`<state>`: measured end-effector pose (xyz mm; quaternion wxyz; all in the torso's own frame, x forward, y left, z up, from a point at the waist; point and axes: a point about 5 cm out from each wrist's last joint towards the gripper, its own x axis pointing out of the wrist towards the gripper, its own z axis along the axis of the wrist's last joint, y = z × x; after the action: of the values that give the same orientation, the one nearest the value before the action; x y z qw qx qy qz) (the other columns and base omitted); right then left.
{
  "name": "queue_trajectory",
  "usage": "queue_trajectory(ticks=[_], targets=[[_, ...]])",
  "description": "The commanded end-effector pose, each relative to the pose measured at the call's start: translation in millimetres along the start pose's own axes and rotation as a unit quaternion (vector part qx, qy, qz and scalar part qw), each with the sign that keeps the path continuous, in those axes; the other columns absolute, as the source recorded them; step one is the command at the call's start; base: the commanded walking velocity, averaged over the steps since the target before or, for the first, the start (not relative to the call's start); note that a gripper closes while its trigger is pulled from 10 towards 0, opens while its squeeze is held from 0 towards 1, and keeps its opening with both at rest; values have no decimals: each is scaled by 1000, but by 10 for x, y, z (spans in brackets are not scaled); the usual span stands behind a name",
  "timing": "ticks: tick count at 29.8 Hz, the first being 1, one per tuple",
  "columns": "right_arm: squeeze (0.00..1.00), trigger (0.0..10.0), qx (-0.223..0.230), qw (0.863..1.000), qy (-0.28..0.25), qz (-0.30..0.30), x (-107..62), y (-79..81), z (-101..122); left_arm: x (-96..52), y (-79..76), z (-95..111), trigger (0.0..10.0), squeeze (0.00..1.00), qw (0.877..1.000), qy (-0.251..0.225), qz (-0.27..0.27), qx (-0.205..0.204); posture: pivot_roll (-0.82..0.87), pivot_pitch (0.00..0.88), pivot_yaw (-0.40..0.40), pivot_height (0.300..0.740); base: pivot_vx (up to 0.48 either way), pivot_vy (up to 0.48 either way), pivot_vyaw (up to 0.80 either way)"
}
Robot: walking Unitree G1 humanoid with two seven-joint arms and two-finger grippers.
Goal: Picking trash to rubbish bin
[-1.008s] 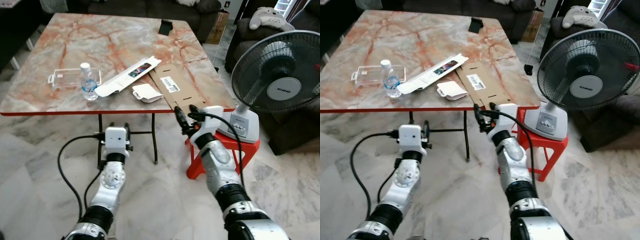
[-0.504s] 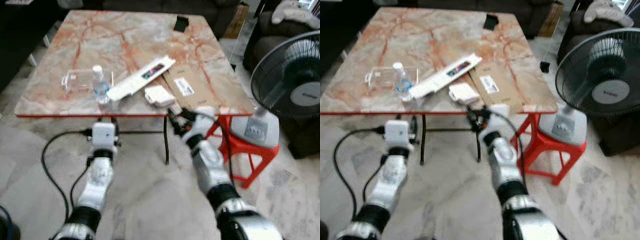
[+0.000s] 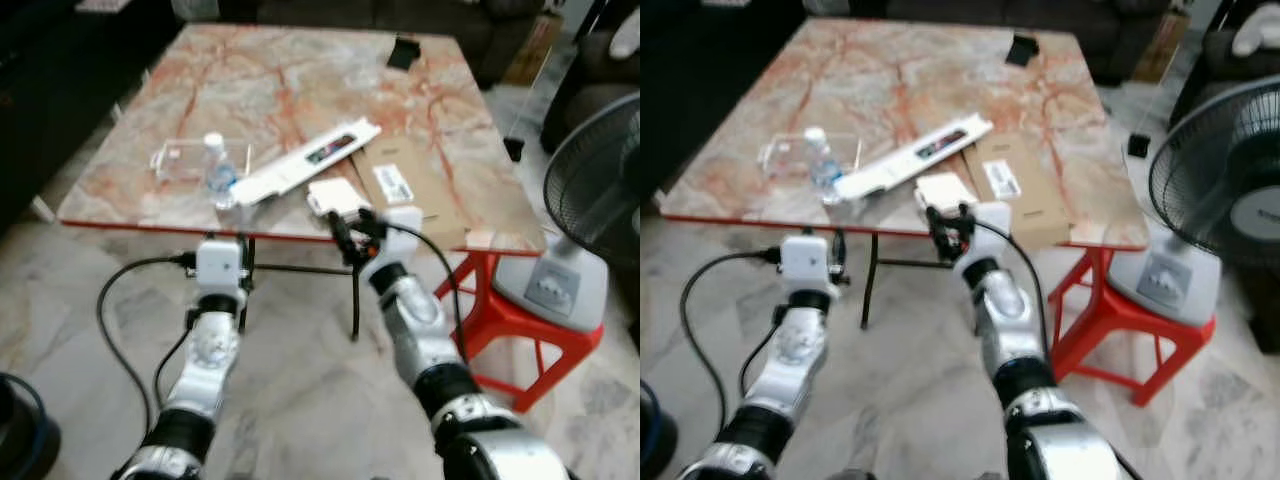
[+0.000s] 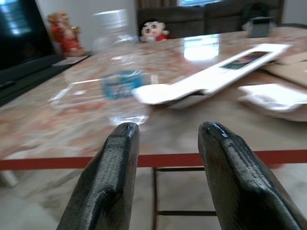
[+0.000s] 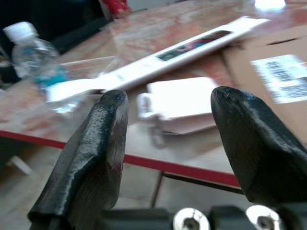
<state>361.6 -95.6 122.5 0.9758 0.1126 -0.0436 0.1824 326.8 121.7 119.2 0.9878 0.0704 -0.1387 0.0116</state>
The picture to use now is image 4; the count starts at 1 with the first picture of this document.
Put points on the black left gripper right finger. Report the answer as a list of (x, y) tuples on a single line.
[(239, 187)]

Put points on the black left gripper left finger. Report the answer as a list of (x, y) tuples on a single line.
[(105, 182)]

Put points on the marble pattern folding table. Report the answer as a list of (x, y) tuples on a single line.
[(48, 131)]

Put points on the clear plastic tray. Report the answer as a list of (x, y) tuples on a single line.
[(76, 92)]

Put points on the small white box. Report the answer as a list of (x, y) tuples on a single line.
[(271, 95)]

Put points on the clear plastic water bottle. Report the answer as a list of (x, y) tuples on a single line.
[(120, 83)]

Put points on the long white printed box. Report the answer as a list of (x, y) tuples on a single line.
[(204, 79)]

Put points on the flat brown cardboard sheet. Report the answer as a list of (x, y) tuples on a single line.
[(292, 69)]

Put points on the red and gold figurine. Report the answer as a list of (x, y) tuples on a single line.
[(66, 38)]

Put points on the plush doll with black hair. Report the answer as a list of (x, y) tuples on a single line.
[(152, 31)]

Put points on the small dark box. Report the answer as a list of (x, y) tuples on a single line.
[(260, 28)]

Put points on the black flat screen TV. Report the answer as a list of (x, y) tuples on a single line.
[(24, 36)]

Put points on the brown fabric sofa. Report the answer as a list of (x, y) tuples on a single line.
[(192, 21)]

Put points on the bright window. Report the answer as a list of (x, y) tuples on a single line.
[(199, 2)]

